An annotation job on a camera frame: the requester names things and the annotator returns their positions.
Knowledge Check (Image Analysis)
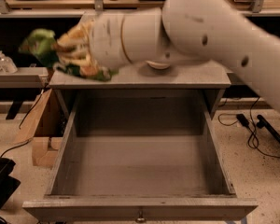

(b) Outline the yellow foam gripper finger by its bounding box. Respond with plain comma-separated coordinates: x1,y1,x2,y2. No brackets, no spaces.
54,52,98,77
52,21,93,51

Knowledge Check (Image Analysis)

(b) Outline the green rice chip bag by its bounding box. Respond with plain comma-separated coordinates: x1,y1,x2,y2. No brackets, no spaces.
19,29,119,81

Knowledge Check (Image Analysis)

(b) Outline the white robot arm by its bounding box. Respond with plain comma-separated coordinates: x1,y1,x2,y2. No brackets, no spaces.
59,0,280,113

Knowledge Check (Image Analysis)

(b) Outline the open grey top drawer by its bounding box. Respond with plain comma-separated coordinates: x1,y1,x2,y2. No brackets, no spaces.
23,90,258,222

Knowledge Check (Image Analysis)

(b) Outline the metal drawer knob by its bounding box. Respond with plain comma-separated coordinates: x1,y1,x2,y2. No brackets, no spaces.
135,208,147,224

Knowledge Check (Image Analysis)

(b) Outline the grey lower shelf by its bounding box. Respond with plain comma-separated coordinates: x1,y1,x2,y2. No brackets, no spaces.
0,67,49,89

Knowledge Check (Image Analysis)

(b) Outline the white paper bowl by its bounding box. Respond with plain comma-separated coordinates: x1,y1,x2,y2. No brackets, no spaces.
147,61,170,70

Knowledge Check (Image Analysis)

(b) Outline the clear sanitizer bottle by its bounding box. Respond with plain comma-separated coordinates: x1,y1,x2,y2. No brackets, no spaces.
0,50,18,74

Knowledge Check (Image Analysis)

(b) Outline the cardboard box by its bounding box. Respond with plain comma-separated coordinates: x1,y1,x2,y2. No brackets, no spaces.
14,88,63,168

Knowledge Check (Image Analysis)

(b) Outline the grey cabinet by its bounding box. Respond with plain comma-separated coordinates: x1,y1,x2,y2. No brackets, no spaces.
49,9,232,119

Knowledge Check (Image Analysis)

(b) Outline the black bin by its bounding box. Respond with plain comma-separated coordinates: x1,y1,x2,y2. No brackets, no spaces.
0,158,21,224

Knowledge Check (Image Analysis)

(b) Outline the black floor cable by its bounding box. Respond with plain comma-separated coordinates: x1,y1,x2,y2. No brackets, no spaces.
0,83,49,159

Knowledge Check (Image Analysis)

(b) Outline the black power adapter cable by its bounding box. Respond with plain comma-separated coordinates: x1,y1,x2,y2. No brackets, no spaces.
217,96,280,161

